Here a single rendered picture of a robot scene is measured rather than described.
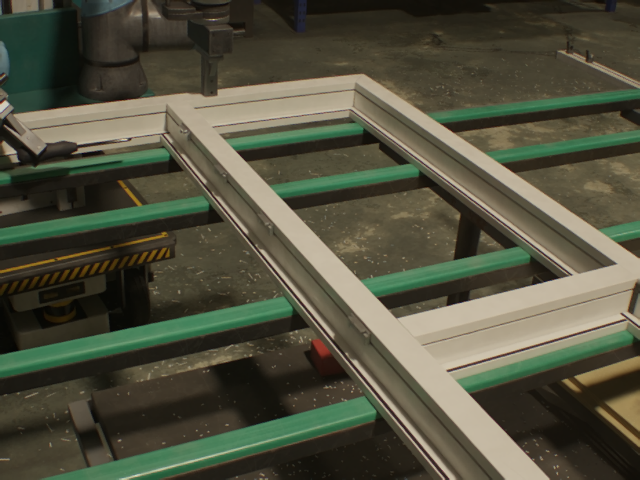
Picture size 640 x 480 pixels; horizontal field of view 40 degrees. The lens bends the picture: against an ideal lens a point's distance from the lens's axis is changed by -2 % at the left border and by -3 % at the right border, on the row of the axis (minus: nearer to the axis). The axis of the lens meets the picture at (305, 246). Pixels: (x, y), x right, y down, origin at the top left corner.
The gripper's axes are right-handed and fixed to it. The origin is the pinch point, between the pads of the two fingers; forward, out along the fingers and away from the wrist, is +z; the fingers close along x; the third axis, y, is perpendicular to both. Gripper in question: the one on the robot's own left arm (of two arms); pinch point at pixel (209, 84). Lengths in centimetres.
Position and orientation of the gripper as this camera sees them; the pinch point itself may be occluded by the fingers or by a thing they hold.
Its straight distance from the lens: 179.7
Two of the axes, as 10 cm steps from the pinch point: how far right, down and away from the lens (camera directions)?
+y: 9.0, -1.7, 4.0
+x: -4.3, -4.7, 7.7
